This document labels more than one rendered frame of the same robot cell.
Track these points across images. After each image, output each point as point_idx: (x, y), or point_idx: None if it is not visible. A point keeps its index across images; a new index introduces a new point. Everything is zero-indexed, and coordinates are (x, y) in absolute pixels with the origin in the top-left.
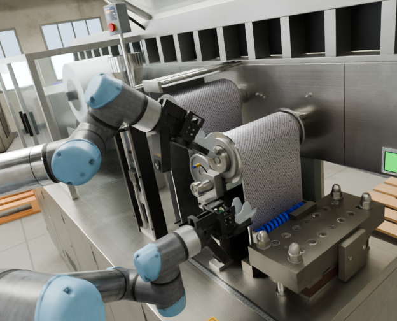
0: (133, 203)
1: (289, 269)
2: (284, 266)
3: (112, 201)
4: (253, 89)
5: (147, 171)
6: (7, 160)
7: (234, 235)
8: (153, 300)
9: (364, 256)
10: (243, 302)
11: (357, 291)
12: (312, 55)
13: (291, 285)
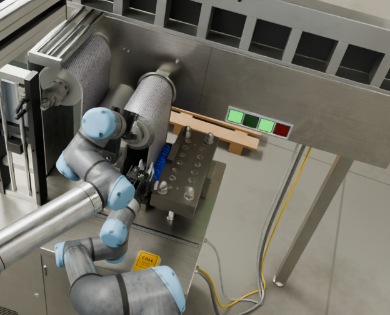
0: (1, 169)
1: (189, 205)
2: (185, 204)
3: None
4: (115, 40)
5: (40, 143)
6: (75, 206)
7: (150, 191)
8: (110, 256)
9: (212, 177)
10: (150, 232)
11: (213, 202)
12: (180, 27)
13: (188, 214)
